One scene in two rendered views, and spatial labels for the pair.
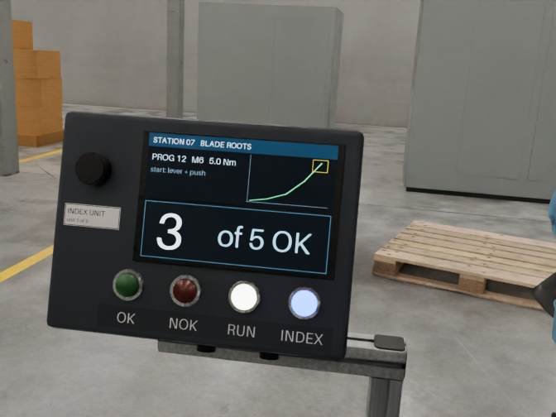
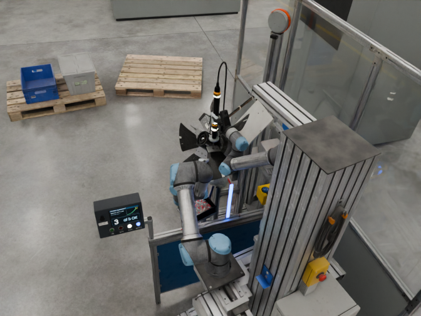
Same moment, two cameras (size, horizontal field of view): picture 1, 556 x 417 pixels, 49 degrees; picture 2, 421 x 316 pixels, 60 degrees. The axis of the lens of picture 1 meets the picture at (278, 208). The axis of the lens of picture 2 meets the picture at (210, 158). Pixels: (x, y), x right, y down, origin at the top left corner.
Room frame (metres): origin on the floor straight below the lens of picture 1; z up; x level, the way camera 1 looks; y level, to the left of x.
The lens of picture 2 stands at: (-0.87, 0.25, 2.82)
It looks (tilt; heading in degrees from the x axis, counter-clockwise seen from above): 42 degrees down; 331
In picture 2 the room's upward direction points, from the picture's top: 4 degrees clockwise
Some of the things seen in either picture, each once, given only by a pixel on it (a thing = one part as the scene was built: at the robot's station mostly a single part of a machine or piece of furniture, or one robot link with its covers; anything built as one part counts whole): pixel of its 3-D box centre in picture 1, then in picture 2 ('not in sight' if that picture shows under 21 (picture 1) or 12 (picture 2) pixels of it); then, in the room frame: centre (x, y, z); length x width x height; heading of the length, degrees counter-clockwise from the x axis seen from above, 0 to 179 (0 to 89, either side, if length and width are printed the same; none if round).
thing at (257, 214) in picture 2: not in sight; (213, 226); (0.47, -0.54, 0.82); 0.90 x 0.04 x 0.08; 83
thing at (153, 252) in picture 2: not in sight; (155, 276); (0.52, -0.11, 0.39); 0.04 x 0.04 x 0.78; 83
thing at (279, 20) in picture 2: not in sight; (279, 21); (1.15, -1.32, 1.88); 0.16 x 0.07 x 0.16; 28
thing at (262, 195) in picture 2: not in sight; (270, 194); (0.42, -0.93, 1.02); 0.16 x 0.10 x 0.11; 83
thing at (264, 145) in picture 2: not in sight; (270, 147); (0.93, -1.28, 0.92); 0.17 x 0.16 x 0.11; 83
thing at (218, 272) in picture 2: not in sight; (218, 260); (0.07, -0.35, 1.09); 0.15 x 0.15 x 0.10
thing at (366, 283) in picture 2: not in sight; (287, 195); (0.72, -1.40, 0.50); 2.59 x 0.03 x 0.91; 173
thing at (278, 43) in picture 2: not in sight; (259, 133); (1.15, -1.32, 0.90); 0.08 x 0.06 x 1.80; 28
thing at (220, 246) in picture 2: not in sight; (218, 248); (0.07, -0.34, 1.20); 0.13 x 0.12 x 0.14; 77
